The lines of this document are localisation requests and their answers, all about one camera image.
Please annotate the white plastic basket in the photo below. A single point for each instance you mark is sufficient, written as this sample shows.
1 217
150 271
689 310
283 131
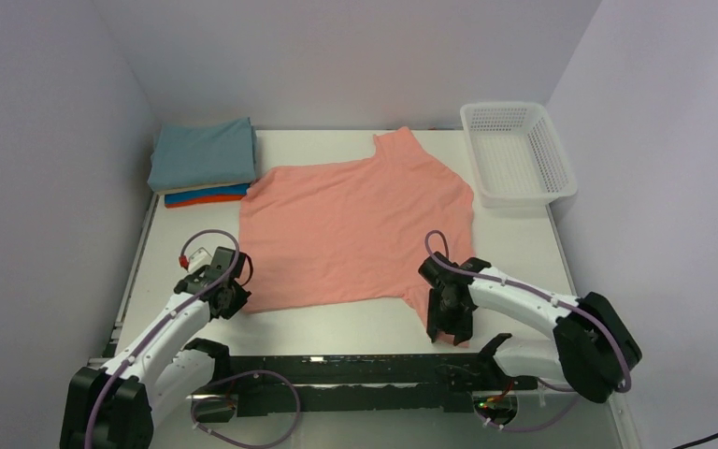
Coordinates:
516 155

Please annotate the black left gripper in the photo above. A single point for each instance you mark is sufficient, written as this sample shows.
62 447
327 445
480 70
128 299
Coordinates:
237 302

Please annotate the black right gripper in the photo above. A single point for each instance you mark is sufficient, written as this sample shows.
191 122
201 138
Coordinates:
436 320

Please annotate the blue folded t shirt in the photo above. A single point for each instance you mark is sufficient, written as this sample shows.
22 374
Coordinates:
207 195

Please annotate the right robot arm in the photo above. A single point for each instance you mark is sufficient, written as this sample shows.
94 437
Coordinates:
585 346

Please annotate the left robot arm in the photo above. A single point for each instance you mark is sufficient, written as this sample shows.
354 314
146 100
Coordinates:
120 404

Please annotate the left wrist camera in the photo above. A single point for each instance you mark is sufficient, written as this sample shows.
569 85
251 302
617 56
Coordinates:
194 261

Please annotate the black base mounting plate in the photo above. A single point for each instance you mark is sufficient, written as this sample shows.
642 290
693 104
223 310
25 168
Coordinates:
256 386

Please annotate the teal folded t shirt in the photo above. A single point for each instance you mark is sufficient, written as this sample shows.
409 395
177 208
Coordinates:
192 156

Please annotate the orange folded t shirt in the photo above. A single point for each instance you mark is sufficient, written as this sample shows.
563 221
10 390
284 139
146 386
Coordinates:
202 200

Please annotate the pink t shirt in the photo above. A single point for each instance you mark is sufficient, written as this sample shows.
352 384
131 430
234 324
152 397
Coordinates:
345 232

